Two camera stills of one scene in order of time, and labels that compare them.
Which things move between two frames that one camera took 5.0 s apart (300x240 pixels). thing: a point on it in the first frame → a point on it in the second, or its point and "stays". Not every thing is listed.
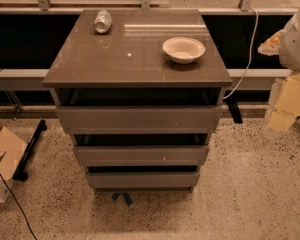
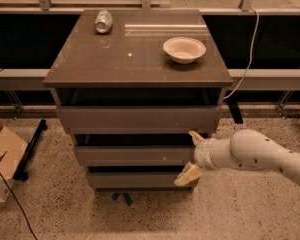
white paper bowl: (183, 50) stays
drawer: (141, 156) stays
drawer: (140, 120) stays
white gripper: (296, 44) → (202, 154)
